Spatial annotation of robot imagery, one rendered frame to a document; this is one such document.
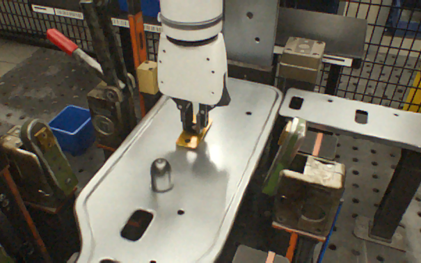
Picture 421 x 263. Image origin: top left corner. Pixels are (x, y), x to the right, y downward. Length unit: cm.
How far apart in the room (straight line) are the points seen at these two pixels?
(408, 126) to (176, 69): 43
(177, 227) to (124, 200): 9
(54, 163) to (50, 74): 95
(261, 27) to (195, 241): 48
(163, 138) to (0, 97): 89
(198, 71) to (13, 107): 92
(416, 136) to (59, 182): 59
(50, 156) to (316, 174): 37
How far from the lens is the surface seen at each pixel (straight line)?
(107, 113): 69
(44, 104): 134
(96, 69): 67
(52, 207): 64
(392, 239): 95
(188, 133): 64
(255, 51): 84
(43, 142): 55
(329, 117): 72
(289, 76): 81
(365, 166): 110
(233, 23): 83
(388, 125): 74
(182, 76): 56
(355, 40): 95
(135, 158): 62
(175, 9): 50
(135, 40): 72
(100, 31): 61
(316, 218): 59
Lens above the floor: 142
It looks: 40 degrees down
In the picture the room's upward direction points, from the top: straight up
